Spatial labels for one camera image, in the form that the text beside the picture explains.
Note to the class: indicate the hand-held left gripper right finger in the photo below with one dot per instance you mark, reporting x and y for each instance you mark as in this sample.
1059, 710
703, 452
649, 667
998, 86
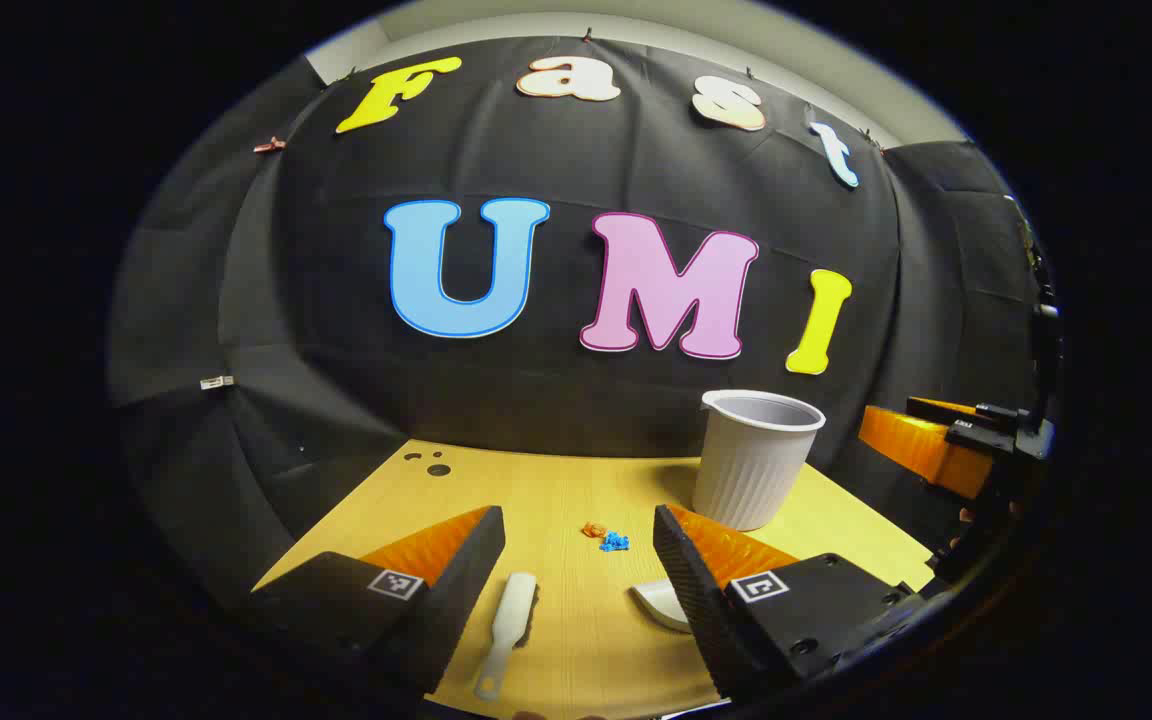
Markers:
691, 590

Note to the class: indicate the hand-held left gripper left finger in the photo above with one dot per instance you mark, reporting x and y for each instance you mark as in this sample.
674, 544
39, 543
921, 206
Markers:
456, 590

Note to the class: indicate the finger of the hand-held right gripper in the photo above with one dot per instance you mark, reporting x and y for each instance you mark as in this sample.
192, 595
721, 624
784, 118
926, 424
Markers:
921, 450
976, 412

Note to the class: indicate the white dustpan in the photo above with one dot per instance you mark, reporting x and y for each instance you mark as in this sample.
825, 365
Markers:
661, 602

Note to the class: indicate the small white broom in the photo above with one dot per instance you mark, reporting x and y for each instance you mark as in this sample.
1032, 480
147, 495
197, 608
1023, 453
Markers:
516, 610

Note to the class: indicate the blue trash scrap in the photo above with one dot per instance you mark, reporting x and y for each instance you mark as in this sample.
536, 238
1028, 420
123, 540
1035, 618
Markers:
614, 543

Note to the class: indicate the orange trash scrap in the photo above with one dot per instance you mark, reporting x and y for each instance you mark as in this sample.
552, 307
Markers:
593, 530

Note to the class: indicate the white ribbed garbage bin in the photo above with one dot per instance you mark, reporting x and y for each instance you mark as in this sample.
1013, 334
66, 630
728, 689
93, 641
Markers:
751, 470

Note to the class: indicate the wooden desktop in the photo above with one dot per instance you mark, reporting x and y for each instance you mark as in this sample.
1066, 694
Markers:
556, 480

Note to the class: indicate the black backdrop cloth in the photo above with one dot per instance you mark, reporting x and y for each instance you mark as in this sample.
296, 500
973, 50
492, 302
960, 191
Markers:
336, 350

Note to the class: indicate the white cloth clip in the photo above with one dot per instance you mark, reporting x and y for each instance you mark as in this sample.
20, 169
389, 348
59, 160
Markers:
216, 382

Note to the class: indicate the copper cloth clip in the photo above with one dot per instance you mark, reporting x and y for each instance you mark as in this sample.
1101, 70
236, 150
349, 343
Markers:
269, 145

